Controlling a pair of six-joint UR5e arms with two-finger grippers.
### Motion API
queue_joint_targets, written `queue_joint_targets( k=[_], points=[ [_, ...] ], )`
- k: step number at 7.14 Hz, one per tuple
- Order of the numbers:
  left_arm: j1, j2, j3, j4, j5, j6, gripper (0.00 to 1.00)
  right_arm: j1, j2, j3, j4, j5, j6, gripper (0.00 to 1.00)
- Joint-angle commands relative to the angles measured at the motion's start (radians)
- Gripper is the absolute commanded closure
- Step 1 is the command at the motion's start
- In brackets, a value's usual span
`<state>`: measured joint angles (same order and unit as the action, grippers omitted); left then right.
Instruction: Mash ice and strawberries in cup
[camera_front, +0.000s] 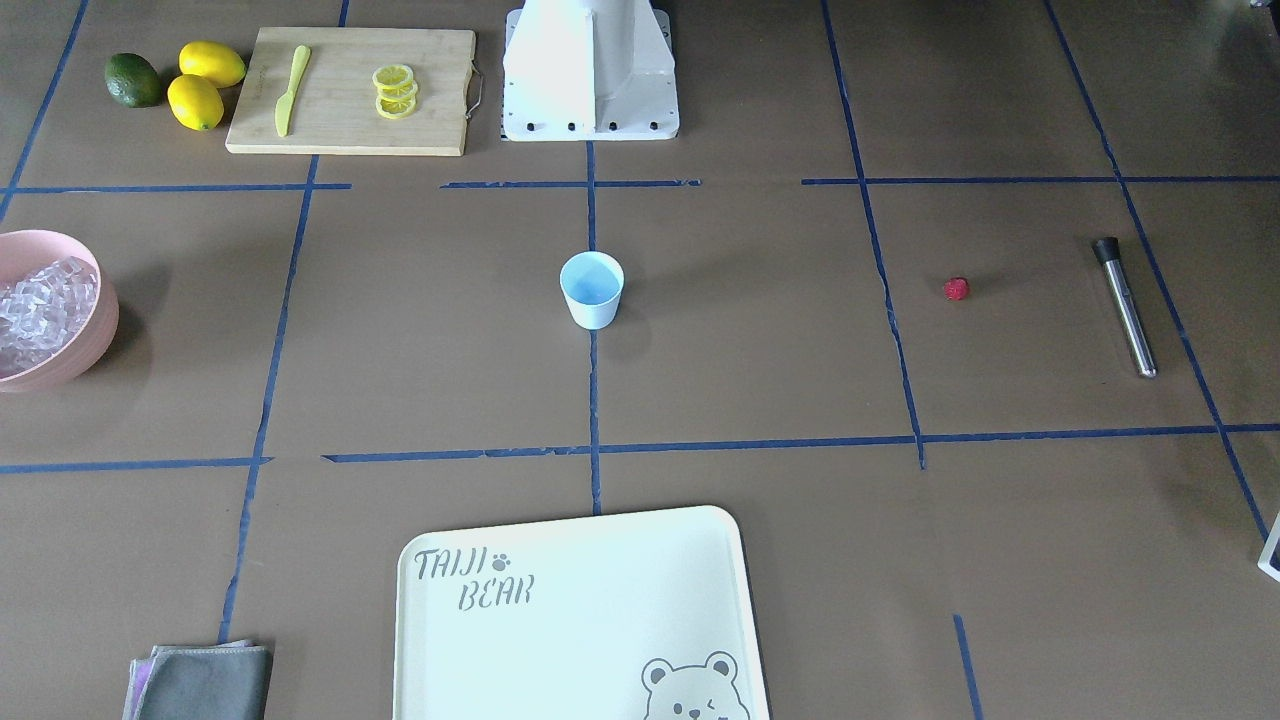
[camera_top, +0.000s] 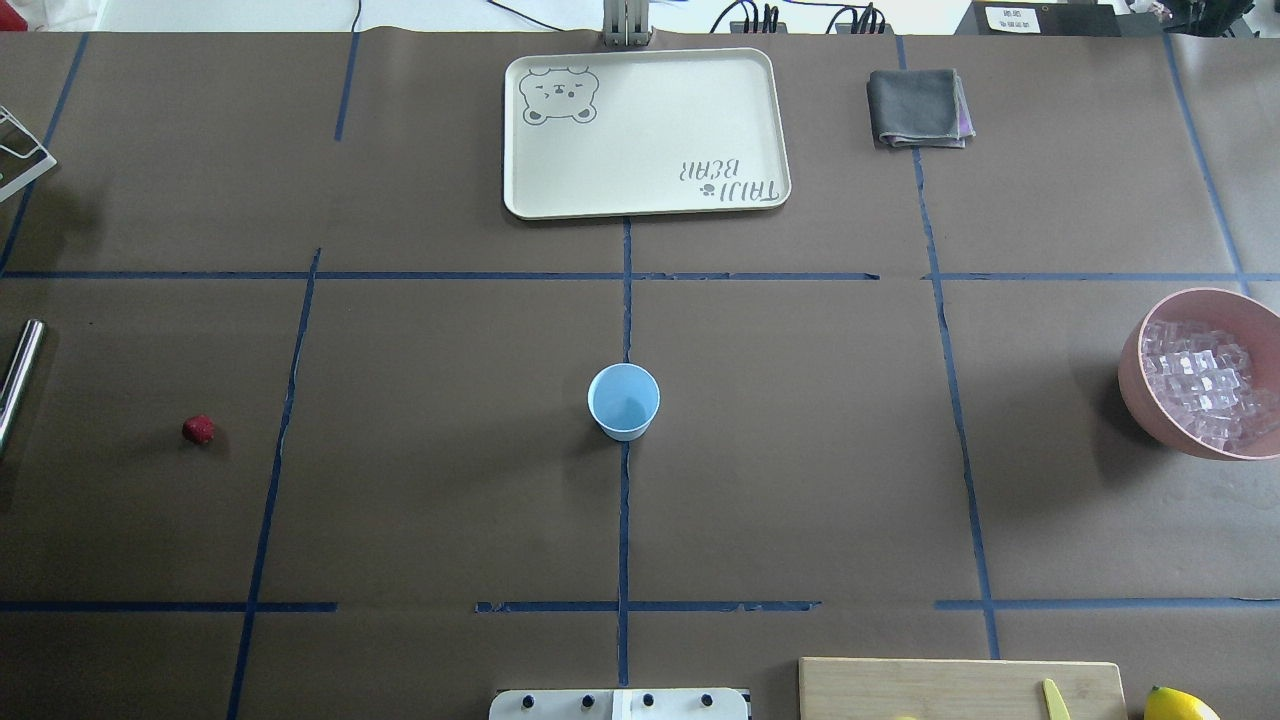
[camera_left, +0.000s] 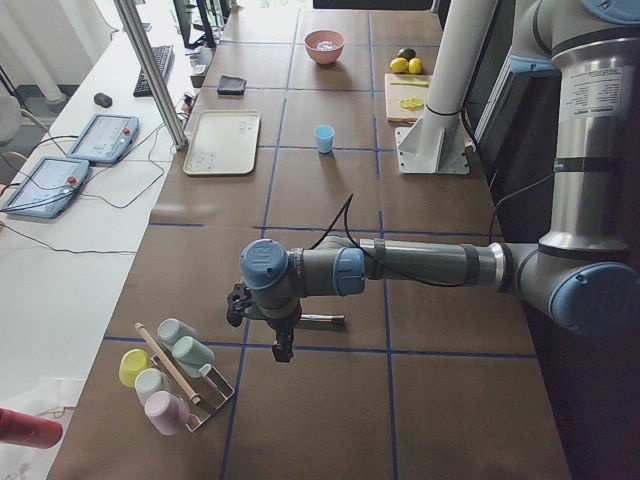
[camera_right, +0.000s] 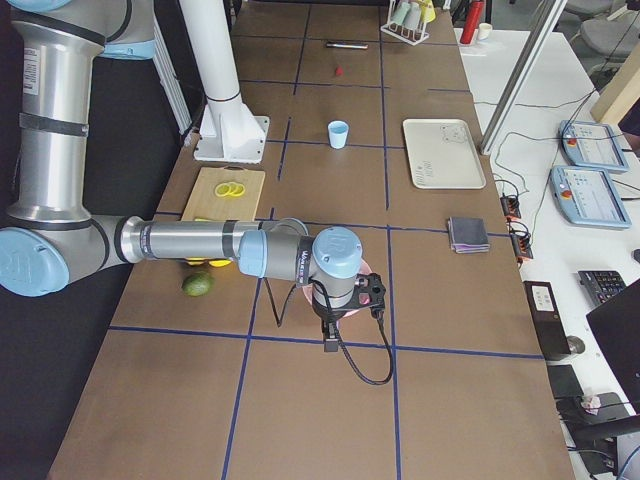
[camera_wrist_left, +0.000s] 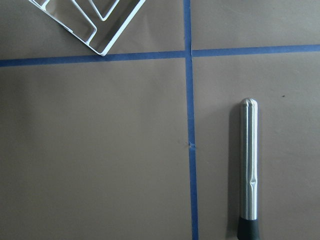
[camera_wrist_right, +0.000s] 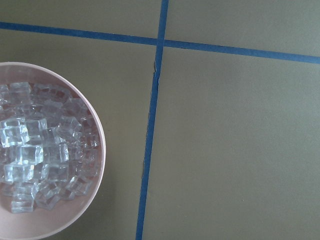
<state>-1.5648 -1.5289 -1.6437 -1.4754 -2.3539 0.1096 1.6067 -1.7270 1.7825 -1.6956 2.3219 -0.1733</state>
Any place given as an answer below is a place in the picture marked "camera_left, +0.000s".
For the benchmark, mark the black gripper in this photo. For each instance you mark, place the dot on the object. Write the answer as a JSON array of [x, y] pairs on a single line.
[[281, 328]]

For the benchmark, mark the steel muddler black tip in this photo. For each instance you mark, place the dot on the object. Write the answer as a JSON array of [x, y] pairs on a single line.
[[331, 320]]

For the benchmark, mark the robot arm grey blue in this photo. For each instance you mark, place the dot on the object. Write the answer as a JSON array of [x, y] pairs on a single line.
[[576, 273]]

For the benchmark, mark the mint green cup on rack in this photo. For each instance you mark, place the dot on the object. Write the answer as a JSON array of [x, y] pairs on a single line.
[[191, 355]]

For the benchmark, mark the grey-blue cup on rack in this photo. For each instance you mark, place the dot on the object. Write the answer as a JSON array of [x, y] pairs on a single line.
[[170, 330]]

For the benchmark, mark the pink cup on rack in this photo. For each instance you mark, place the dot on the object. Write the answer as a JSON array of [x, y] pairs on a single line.
[[167, 412]]

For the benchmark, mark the white cup on rack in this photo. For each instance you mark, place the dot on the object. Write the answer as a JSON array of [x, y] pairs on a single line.
[[150, 381]]

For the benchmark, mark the yellow cup on rack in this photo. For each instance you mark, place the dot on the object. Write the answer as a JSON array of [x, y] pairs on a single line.
[[132, 363]]

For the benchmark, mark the light blue plastic cup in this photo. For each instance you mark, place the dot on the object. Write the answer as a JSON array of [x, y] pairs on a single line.
[[324, 136]]

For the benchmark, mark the cream bear tray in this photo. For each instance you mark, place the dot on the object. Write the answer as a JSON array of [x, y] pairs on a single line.
[[223, 142]]

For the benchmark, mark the wooden cutting board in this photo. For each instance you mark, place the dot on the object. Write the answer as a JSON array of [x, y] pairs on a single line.
[[405, 96]]

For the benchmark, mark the far teach pendant tablet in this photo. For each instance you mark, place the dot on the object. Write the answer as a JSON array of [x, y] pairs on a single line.
[[105, 139]]

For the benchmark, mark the teach pendant tablet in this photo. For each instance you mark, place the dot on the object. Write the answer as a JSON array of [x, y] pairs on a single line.
[[105, 139], [49, 188]]

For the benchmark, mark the lemon slices stack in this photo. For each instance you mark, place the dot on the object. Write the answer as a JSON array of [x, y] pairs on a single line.
[[412, 103]]

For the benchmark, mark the red bottle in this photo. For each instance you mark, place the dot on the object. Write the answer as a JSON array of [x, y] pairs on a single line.
[[26, 430]]

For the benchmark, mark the near teach pendant tablet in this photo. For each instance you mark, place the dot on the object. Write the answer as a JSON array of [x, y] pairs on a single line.
[[49, 188]]

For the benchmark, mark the pink bowl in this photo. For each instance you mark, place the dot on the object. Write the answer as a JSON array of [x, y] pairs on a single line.
[[324, 46]]

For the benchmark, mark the yellow lemon left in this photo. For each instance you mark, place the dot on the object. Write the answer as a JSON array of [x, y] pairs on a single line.
[[399, 65]]

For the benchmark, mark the yellow lemon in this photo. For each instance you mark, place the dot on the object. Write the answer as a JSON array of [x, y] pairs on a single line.
[[399, 65], [415, 66]]

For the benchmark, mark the black computer mouse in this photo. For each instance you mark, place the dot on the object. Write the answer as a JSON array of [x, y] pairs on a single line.
[[103, 100]]

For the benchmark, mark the yellow lemon right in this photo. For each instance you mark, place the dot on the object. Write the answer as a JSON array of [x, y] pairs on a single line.
[[415, 66]]

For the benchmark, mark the black monitor stand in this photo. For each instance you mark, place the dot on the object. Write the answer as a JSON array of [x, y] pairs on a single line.
[[194, 24]]

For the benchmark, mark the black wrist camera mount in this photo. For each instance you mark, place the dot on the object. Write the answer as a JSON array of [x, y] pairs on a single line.
[[240, 305]]

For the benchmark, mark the white wire cup rack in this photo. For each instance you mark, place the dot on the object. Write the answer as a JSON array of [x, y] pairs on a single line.
[[215, 392]]

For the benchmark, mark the wooden rack handle rod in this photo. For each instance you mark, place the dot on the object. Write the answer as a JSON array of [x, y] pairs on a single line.
[[190, 392]]

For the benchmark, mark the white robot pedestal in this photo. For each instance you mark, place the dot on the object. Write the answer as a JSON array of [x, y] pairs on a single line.
[[435, 142]]

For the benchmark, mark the aluminium frame post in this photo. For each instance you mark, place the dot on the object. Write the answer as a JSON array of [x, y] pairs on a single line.
[[130, 19]]

